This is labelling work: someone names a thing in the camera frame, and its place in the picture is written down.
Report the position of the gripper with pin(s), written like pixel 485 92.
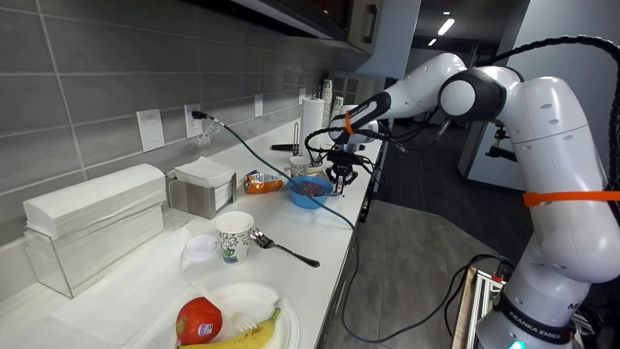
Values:
pixel 342 168

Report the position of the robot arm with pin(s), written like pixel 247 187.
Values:
pixel 557 145

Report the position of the cereal heap in bowl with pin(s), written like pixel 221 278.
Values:
pixel 310 188

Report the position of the blue bowl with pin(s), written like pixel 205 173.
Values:
pixel 302 199

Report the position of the small printed paper cup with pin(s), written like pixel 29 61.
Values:
pixel 299 167

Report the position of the paper towel roll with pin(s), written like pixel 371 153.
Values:
pixel 312 126

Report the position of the metal upright holder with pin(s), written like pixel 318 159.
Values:
pixel 296 138

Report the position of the black flat tool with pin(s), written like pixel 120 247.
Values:
pixel 283 147

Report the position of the short stack of paper cups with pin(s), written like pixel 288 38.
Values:
pixel 337 107

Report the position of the tall stack of paper cups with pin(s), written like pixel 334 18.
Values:
pixel 327 102

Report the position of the orange snack bag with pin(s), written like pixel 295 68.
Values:
pixel 261 183

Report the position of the grey background cabinet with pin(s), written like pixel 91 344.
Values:
pixel 356 87

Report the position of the large printed paper cup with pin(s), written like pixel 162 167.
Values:
pixel 235 240

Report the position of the stack of white napkins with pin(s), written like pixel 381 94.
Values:
pixel 206 172

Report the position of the white foam plate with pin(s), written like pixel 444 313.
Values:
pixel 271 295

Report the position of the clear plastic wrapper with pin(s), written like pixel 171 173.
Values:
pixel 209 133

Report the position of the metal napkin holder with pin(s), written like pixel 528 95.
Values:
pixel 198 198

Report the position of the white plastic cup lid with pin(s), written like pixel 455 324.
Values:
pixel 202 247

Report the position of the overhead cabinet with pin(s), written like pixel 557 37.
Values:
pixel 310 14

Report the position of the white plastic fork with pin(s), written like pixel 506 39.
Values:
pixel 227 310

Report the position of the yellow banana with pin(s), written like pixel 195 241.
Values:
pixel 252 335

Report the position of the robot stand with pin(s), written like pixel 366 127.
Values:
pixel 472 310

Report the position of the red apple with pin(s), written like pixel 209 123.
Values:
pixel 198 321

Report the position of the stack of folded paper towels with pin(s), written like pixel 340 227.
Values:
pixel 97 196

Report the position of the clear acrylic towel holder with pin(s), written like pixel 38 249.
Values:
pixel 97 252

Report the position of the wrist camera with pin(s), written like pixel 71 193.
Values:
pixel 345 156

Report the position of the white wall socket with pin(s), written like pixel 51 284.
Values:
pixel 258 105
pixel 302 95
pixel 194 128

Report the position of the camera on mount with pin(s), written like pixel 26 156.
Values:
pixel 501 145

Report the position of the blank white wall plate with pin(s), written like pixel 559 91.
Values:
pixel 150 130

